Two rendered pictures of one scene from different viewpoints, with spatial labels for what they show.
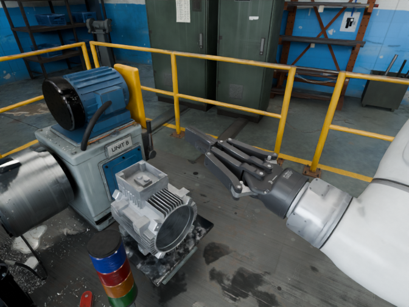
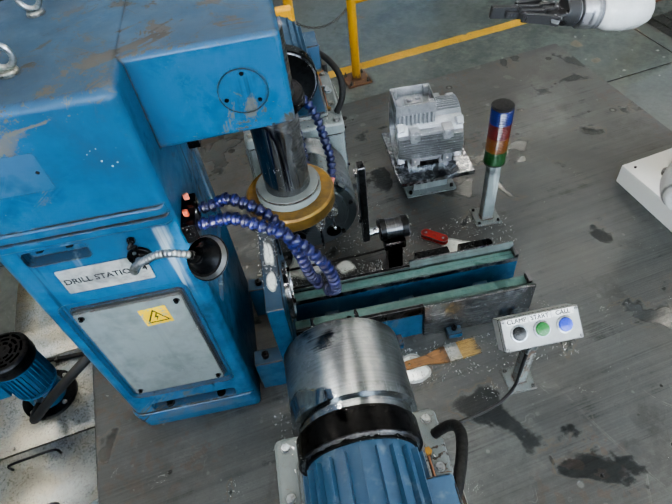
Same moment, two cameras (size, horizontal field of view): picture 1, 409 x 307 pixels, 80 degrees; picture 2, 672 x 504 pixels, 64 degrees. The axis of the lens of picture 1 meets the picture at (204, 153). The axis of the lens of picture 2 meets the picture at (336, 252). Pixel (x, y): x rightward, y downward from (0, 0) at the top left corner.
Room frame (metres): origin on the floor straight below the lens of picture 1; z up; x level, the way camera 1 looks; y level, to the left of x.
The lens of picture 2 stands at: (-0.26, 1.30, 2.06)
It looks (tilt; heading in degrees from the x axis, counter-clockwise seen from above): 49 degrees down; 319
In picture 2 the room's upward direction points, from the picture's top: 9 degrees counter-clockwise
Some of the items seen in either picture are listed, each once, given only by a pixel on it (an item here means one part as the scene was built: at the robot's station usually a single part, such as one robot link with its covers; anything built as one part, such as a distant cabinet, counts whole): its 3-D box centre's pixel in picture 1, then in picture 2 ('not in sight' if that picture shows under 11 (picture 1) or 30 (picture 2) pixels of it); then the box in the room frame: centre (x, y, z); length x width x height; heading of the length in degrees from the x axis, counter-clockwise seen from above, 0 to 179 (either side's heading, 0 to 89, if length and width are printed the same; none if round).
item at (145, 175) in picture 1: (142, 183); (412, 105); (0.56, 0.19, 1.11); 0.12 x 0.11 x 0.07; 49
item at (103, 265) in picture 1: (108, 251); (501, 114); (0.28, 0.18, 1.19); 0.06 x 0.06 x 0.04
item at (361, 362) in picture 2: not in sight; (353, 410); (0.09, 1.01, 1.04); 0.37 x 0.25 x 0.25; 142
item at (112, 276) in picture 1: (112, 265); (499, 128); (0.28, 0.18, 1.14); 0.06 x 0.06 x 0.04
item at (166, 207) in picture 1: (154, 211); (424, 128); (0.54, 0.16, 1.02); 0.20 x 0.19 x 0.19; 49
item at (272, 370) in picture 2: not in sight; (267, 304); (0.47, 0.92, 0.97); 0.30 x 0.11 x 0.34; 142
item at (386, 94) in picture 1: (387, 81); not in sight; (3.80, -2.88, 0.41); 0.52 x 0.47 x 0.82; 61
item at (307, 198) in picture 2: not in sight; (280, 151); (0.40, 0.82, 1.43); 0.18 x 0.18 x 0.48
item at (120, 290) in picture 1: (117, 278); (497, 141); (0.28, 0.18, 1.10); 0.06 x 0.06 x 0.04
